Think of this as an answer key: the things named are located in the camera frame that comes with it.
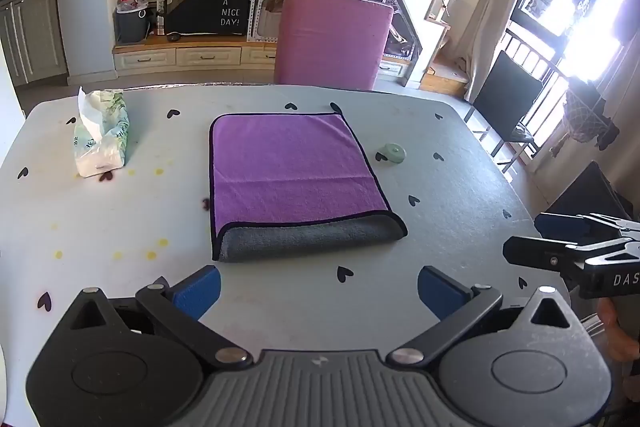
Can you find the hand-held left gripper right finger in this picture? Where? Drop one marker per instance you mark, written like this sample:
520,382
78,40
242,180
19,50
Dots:
440,292

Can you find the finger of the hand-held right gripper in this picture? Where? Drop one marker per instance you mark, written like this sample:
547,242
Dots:
537,252
555,223

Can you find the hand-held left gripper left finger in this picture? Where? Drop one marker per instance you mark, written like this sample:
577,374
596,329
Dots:
197,292

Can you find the purple and grey towel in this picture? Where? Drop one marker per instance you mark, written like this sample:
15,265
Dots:
290,167

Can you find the person's right hand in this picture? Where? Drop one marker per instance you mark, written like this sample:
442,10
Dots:
620,329

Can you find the white heart-print tablecloth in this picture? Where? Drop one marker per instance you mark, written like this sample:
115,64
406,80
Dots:
125,217

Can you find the clothes on drying rack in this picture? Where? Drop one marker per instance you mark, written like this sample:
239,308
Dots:
587,122

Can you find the black chair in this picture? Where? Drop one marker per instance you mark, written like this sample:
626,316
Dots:
505,99

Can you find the green round tape roll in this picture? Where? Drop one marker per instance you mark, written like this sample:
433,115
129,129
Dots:
391,153

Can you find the green tissue pack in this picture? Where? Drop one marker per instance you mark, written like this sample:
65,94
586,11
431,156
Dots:
105,142

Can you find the wooden staircase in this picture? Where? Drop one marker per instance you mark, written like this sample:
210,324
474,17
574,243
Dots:
440,67

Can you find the beige curtain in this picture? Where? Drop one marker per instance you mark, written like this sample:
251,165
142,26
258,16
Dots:
497,7

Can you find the cream drawer cabinet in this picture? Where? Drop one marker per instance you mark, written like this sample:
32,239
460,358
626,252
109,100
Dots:
200,55

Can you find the pink padded chair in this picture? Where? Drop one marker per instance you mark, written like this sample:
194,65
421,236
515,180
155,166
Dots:
330,42

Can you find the grey waste bin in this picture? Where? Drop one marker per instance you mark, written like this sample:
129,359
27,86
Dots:
131,27

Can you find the black lettered cloth cover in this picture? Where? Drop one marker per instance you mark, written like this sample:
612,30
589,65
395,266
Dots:
210,9

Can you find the white tall cabinet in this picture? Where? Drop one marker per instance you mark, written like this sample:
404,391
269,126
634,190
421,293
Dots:
30,37

